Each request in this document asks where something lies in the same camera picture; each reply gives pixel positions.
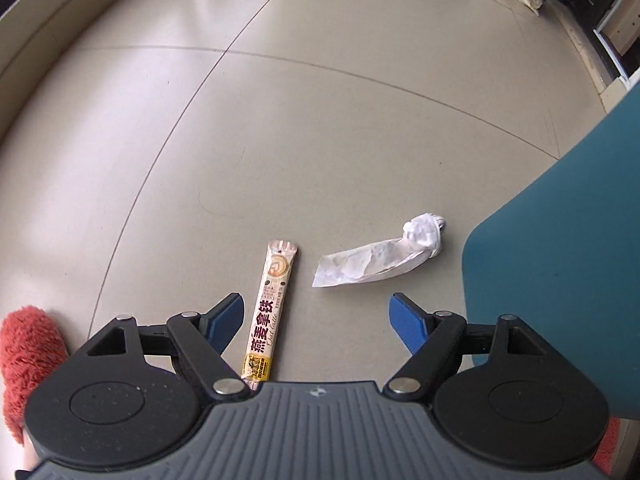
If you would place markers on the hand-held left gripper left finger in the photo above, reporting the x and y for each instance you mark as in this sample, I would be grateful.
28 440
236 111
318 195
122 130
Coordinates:
225 317

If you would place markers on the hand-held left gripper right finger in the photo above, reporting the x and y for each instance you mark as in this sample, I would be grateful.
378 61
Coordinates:
410 322

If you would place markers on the beige coffee stick packet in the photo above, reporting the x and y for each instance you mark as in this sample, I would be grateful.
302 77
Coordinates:
270 300

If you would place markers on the white paper wrapper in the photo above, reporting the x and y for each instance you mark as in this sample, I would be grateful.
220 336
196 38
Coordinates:
360 265

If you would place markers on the teal plastic bin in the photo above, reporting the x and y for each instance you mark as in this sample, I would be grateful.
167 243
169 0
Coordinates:
575 235

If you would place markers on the red fuzzy slipper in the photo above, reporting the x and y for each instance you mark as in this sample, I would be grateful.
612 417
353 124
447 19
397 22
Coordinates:
25 355
607 445

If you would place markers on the white cabinet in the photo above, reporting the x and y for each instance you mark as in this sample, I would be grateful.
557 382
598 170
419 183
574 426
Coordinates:
620 30

